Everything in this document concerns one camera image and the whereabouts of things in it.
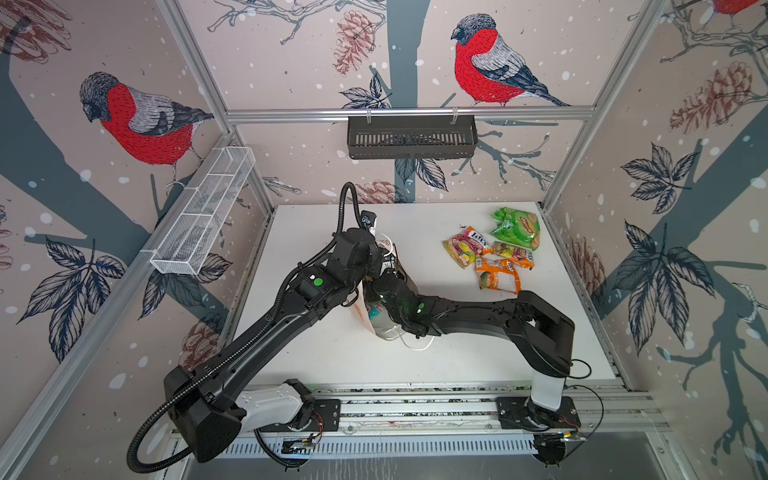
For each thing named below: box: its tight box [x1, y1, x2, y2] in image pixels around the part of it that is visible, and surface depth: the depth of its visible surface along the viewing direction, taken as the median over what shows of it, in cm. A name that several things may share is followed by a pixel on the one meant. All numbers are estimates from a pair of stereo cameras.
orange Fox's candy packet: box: [474, 258, 522, 295], surface depth 99 cm
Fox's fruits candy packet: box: [442, 227, 494, 269], surface depth 106 cm
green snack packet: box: [490, 207, 540, 251], surface depth 108 cm
